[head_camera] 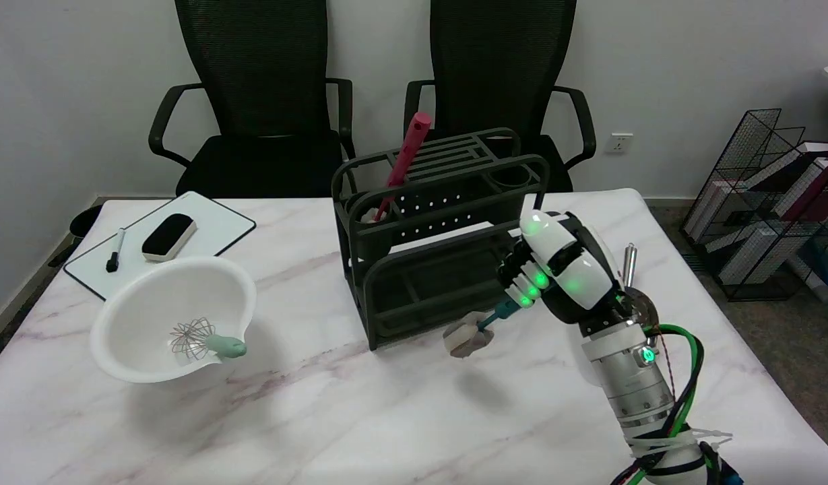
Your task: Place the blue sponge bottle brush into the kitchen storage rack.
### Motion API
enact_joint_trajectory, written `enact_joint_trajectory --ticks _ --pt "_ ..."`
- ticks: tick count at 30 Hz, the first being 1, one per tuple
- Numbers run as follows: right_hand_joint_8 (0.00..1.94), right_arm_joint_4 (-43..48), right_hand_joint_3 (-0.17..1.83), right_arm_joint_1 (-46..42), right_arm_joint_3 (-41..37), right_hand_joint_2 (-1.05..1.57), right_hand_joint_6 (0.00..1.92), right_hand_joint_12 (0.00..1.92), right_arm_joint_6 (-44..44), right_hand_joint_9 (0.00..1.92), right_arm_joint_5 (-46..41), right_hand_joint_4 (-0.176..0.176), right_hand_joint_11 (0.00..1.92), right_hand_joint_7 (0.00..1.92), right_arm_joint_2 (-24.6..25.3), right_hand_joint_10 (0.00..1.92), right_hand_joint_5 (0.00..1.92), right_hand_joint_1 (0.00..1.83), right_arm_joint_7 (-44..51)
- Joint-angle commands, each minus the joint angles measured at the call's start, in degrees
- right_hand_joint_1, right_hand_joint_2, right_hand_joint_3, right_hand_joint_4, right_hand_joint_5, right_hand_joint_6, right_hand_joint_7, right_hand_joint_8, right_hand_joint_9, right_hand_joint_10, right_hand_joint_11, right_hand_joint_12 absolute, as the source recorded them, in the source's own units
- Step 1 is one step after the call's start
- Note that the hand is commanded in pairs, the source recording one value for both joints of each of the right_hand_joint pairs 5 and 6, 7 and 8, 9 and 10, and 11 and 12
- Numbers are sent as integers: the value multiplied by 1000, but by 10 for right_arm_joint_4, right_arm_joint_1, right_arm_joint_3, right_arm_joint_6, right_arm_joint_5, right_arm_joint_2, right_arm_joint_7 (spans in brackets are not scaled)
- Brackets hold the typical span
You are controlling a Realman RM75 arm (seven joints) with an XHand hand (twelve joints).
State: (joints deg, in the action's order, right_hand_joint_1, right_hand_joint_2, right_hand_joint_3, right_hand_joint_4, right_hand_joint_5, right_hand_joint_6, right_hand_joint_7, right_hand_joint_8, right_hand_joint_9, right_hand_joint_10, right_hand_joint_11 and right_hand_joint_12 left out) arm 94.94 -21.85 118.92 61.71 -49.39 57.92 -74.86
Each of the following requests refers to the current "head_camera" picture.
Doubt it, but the shiny metal scoop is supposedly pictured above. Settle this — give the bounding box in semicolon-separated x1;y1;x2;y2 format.
621;243;661;332

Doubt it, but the red sponge bottle brush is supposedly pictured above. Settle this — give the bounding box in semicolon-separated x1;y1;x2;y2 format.
362;112;433;223

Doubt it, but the dark green kitchen storage rack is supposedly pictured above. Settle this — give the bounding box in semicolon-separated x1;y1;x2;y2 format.
331;128;553;351

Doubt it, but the black wire book rack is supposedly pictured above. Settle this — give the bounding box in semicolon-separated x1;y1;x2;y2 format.
680;108;828;302

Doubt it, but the white plastic mixing bowl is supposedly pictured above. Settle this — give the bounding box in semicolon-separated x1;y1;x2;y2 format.
90;256;257;385

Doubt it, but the small white whiteboard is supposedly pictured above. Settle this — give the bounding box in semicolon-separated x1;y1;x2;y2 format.
63;191;257;302

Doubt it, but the wire whisk green handle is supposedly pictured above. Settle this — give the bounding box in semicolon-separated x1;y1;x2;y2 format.
169;318;248;361

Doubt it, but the green robot cable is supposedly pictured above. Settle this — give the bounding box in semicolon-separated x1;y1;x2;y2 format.
616;324;705;485

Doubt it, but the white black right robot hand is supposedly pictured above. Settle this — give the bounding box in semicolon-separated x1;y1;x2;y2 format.
498;210;627;332

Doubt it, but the maroon book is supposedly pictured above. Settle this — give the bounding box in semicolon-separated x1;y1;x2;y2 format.
776;164;828;224

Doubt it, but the black white board eraser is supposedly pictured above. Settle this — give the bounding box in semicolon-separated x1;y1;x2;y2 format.
141;214;198;263

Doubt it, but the black floor object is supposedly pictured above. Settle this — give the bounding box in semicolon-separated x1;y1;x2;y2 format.
69;205;104;238

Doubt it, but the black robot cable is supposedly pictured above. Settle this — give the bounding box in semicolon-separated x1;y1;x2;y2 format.
609;329;744;485

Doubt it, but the black mesh office chair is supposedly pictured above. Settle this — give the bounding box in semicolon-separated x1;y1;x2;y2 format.
405;0;597;194
148;0;356;199

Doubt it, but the blue sponge bottle brush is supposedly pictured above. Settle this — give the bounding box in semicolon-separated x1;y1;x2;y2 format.
444;300;526;359

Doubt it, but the black whiteboard marker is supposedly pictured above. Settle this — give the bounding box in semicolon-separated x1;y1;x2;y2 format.
106;228;127;273

